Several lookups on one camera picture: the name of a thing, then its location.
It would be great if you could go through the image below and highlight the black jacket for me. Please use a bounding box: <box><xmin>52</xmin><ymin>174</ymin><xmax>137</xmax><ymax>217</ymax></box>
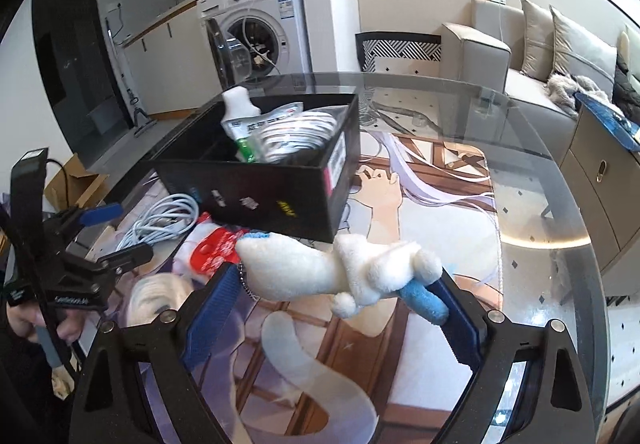
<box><xmin>612</xmin><ymin>54</ymin><xmax>640</xmax><ymax>122</ymax></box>

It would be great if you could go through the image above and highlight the person's left hand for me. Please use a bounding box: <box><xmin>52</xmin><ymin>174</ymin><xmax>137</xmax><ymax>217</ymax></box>
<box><xmin>7</xmin><ymin>304</ymin><xmax>85</xmax><ymax>346</ymax></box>

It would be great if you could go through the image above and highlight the white shoelace bundle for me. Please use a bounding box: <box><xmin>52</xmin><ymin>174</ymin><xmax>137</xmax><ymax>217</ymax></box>
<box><xmin>252</xmin><ymin>108</ymin><xmax>337</xmax><ymax>166</ymax></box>

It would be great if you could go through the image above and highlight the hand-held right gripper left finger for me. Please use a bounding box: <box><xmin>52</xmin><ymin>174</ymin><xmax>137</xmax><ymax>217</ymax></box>
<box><xmin>70</xmin><ymin>261</ymin><xmax>246</xmax><ymax>444</ymax></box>

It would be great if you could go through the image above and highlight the red and white packet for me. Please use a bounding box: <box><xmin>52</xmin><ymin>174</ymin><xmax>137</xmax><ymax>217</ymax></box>
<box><xmin>182</xmin><ymin>213</ymin><xmax>251</xmax><ymax>281</ymax></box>

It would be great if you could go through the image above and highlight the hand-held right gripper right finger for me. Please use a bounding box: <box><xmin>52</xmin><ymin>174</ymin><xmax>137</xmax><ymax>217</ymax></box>
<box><xmin>434</xmin><ymin>269</ymin><xmax>598</xmax><ymax>444</ymax></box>

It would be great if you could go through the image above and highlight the green and white medicine packet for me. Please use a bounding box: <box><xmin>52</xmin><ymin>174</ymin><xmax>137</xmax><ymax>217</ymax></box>
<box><xmin>227</xmin><ymin>116</ymin><xmax>273</xmax><ymax>164</ymax></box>

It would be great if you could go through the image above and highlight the blue flat package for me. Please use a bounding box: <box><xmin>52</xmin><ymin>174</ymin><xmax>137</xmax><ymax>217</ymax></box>
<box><xmin>574</xmin><ymin>91</ymin><xmax>640</xmax><ymax>147</ymax></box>

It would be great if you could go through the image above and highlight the black chair with patterned back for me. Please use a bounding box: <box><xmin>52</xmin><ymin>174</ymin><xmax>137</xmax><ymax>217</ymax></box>
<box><xmin>355</xmin><ymin>31</ymin><xmax>443</xmax><ymax>73</ymax></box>

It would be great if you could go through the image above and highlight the white plush toy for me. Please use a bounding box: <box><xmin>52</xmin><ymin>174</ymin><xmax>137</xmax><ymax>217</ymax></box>
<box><xmin>235</xmin><ymin>231</ymin><xmax>449</xmax><ymax>325</ymax></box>

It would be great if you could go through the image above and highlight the beige sofa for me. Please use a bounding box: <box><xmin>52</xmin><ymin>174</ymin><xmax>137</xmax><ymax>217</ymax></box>
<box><xmin>440</xmin><ymin>0</ymin><xmax>640</xmax><ymax>135</ymax></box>

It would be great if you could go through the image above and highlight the kitchen counter cabinet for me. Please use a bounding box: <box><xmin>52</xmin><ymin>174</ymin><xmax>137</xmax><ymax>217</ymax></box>
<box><xmin>120</xmin><ymin>0</ymin><xmax>211</xmax><ymax>117</ymax></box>

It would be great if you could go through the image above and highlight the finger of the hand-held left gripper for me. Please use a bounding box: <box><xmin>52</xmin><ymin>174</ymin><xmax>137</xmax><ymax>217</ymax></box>
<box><xmin>74</xmin><ymin>203</ymin><xmax>123</xmax><ymax>228</ymax></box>
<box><xmin>95</xmin><ymin>244</ymin><xmax>154</xmax><ymax>276</ymax></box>

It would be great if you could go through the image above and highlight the brown cardboard box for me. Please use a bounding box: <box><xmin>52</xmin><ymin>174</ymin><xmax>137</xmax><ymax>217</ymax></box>
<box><xmin>44</xmin><ymin>153</ymin><xmax>109</xmax><ymax>211</ymax></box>

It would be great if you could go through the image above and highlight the person's left forearm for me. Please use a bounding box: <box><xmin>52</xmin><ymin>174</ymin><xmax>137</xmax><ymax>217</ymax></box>
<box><xmin>0</xmin><ymin>319</ymin><xmax>58</xmax><ymax>444</ymax></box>

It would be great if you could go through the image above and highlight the small white sachet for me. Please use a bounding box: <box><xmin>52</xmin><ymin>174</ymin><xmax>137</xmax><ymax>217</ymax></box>
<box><xmin>272</xmin><ymin>102</ymin><xmax>305</xmax><ymax>120</ymax></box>

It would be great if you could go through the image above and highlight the grey cushion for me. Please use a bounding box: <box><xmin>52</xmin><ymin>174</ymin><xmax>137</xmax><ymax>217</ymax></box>
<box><xmin>549</xmin><ymin>5</ymin><xmax>618</xmax><ymax>86</ymax></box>

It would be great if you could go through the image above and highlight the beige cushion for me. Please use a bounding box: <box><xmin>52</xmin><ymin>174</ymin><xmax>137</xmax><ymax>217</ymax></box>
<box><xmin>520</xmin><ymin>0</ymin><xmax>556</xmax><ymax>80</ymax></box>

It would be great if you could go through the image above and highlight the beige side cabinet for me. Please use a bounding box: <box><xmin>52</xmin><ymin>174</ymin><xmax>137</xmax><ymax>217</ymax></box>
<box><xmin>540</xmin><ymin>96</ymin><xmax>640</xmax><ymax>275</ymax></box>

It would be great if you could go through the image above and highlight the white foam block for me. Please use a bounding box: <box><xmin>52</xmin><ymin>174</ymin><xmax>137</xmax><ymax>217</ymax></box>
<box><xmin>221</xmin><ymin>86</ymin><xmax>262</xmax><ymax>127</ymax></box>

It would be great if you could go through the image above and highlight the black cardboard box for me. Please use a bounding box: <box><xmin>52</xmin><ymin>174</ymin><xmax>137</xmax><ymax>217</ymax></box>
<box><xmin>150</xmin><ymin>91</ymin><xmax>361</xmax><ymax>245</ymax></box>

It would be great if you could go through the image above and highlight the cream cushion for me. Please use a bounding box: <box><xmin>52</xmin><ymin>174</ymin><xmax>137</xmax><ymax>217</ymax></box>
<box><xmin>620</xmin><ymin>24</ymin><xmax>640</xmax><ymax>61</ymax></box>

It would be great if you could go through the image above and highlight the dark glass door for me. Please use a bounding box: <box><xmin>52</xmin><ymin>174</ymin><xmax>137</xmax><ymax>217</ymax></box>
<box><xmin>31</xmin><ymin>0</ymin><xmax>136</xmax><ymax>165</ymax></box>

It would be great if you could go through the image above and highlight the white washing machine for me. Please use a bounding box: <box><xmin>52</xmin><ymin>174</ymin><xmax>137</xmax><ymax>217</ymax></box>
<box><xmin>196</xmin><ymin>0</ymin><xmax>313</xmax><ymax>86</ymax></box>

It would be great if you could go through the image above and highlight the white cable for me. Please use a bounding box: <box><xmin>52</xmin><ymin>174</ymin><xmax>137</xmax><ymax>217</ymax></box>
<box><xmin>116</xmin><ymin>194</ymin><xmax>200</xmax><ymax>252</ymax></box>

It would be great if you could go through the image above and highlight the grey furry cloth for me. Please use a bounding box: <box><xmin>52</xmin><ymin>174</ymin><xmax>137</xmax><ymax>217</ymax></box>
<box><xmin>546</xmin><ymin>74</ymin><xmax>608</xmax><ymax>117</ymax></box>

